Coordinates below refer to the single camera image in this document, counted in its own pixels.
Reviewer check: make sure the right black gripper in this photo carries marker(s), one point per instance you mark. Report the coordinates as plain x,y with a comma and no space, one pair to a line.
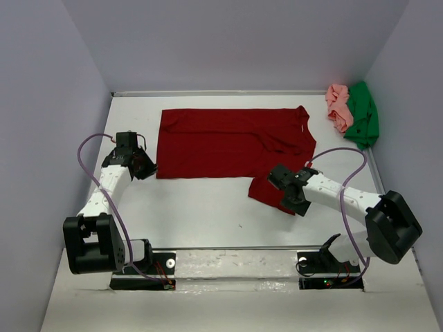
301,209

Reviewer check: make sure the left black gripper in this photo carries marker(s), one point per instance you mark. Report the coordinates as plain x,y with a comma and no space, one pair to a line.
150,167

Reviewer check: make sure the red t-shirt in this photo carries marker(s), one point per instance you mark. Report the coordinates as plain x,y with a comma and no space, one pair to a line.
231,143

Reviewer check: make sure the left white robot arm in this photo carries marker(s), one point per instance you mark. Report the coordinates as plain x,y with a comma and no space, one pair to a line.
96,239

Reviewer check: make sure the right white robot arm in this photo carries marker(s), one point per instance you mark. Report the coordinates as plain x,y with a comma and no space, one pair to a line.
391,228

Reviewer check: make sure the green t-shirt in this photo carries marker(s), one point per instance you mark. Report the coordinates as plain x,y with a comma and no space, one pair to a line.
365,129

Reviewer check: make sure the pink t-shirt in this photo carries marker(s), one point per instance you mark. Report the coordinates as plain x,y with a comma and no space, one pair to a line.
338,111

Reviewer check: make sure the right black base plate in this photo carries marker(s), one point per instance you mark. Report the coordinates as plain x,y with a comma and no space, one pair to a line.
321,272

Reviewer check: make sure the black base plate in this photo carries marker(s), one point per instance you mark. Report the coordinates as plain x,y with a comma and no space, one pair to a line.
155,276
321,272

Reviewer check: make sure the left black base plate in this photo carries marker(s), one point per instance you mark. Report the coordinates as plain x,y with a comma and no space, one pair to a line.
155,276

